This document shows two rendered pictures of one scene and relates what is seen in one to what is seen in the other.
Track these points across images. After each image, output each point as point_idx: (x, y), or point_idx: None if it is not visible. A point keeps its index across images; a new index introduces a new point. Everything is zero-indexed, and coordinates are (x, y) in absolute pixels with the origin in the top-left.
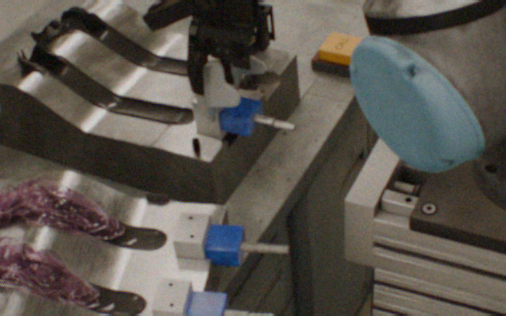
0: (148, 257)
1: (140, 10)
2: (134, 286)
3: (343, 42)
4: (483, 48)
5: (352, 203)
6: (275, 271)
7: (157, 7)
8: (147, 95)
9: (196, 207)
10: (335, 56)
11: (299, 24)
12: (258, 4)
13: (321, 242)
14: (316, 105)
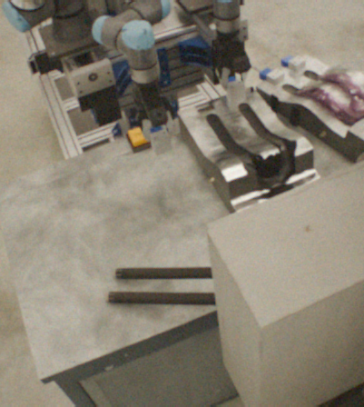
0: (292, 83)
1: (178, 244)
2: (303, 77)
3: (138, 134)
4: None
5: (246, 17)
6: None
7: (245, 59)
8: (246, 126)
9: (265, 89)
10: None
11: (127, 174)
12: (214, 43)
13: None
14: (176, 127)
